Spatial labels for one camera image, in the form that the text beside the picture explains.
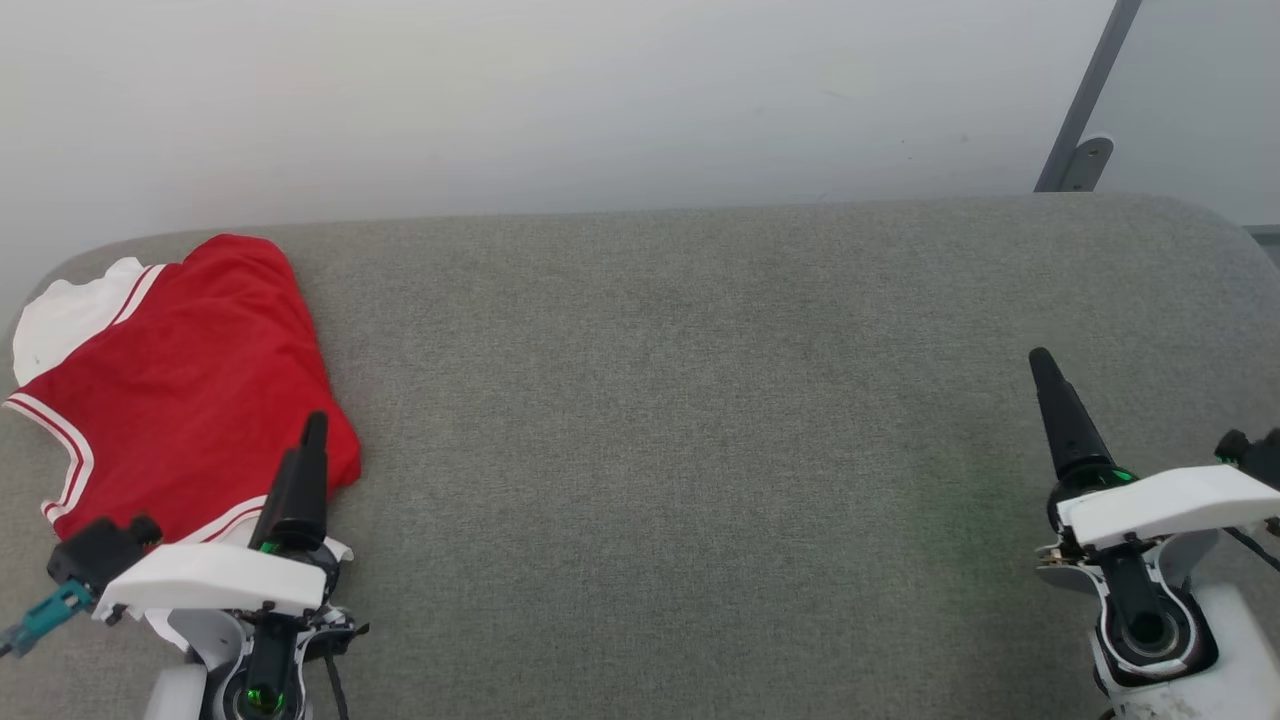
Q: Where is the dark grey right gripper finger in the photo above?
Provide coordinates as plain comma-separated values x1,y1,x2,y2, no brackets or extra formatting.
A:
1029,347,1118,483

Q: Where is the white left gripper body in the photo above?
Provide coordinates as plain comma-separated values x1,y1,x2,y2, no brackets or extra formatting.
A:
92,518,371,659

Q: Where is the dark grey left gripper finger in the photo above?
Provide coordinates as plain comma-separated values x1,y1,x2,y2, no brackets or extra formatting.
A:
296,410,331,549
248,448,302,549

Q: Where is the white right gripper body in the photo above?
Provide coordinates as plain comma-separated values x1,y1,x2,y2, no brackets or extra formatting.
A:
1036,462,1280,593

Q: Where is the red and white basketball jersey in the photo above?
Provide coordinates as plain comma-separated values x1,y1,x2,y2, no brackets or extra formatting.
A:
4,234,362,651

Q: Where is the grey fabric sofa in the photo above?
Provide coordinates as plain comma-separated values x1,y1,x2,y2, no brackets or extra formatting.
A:
0,193,1280,720

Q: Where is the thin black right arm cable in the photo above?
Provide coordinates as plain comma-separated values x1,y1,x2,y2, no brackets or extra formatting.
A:
1224,526,1280,577

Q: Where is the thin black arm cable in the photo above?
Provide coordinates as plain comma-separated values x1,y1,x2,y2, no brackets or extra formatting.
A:
322,648,353,720
1224,526,1280,577

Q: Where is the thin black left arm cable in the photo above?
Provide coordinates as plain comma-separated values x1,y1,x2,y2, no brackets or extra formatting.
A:
322,648,353,720

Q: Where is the teal left camera cable connector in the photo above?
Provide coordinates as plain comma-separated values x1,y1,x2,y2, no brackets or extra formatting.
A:
0,580,94,658

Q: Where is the grey metal post bracket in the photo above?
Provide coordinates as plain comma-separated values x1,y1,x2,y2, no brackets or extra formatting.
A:
1058,136,1115,194

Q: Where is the grey metal slanted post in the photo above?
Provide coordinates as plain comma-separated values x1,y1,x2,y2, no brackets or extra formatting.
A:
1034,0,1144,194

